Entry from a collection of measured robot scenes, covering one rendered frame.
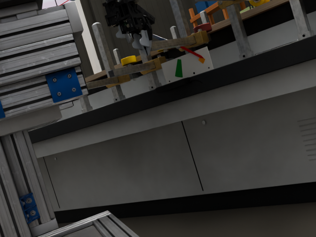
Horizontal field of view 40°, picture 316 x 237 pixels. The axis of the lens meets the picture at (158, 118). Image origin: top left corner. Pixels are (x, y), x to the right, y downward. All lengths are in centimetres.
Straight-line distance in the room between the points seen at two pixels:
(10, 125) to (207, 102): 89
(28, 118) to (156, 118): 86
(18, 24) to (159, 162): 137
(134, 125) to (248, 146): 57
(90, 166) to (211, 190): 90
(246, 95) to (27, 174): 91
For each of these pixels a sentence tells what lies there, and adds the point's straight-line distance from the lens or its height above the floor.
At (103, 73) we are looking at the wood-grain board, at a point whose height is 88.
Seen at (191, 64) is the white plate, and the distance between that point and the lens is 192.
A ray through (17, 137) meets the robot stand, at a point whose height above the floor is 66.
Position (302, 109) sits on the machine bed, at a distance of 197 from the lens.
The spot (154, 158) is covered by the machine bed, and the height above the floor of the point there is 34.
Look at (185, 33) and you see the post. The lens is 193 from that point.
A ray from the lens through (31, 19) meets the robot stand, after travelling 132.
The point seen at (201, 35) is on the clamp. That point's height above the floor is 85.
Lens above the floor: 64
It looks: 2 degrees down
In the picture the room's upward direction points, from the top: 17 degrees counter-clockwise
